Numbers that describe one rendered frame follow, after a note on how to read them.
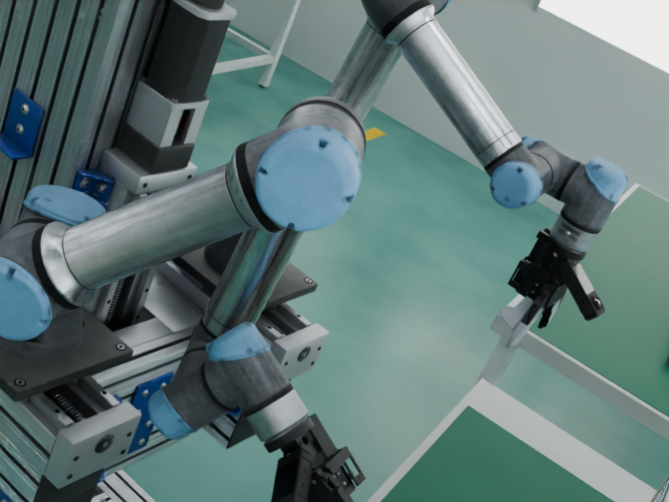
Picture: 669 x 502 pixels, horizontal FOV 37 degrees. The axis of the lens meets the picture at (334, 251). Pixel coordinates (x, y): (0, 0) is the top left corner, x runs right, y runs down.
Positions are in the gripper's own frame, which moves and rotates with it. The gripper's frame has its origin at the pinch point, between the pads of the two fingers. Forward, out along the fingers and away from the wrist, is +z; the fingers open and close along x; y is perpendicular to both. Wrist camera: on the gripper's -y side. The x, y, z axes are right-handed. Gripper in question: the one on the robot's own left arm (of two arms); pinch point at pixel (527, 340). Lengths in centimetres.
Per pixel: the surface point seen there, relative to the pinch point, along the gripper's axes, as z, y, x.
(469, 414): 40, 10, -33
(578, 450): 40, -12, -50
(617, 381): 40, -6, -92
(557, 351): 40, 11, -87
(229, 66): 95, 269, -254
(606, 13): 1, 140, -387
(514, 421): 40, 3, -43
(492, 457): 40.3, -0.6, -24.4
